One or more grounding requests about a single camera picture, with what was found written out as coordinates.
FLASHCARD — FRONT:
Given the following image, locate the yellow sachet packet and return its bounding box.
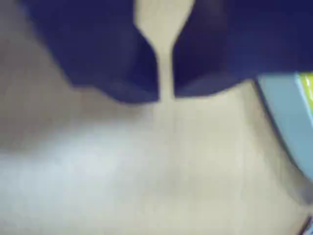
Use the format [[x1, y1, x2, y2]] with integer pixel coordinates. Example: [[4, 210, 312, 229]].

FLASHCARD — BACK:
[[299, 72, 313, 98]]

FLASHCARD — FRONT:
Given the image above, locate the light blue plate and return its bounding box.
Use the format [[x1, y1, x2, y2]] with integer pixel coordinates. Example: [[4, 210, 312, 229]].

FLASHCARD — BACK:
[[255, 71, 313, 183]]

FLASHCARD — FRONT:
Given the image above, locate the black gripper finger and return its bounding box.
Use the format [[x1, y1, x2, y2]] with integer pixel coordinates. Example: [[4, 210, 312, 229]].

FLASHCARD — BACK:
[[19, 0, 161, 105], [172, 0, 313, 98]]

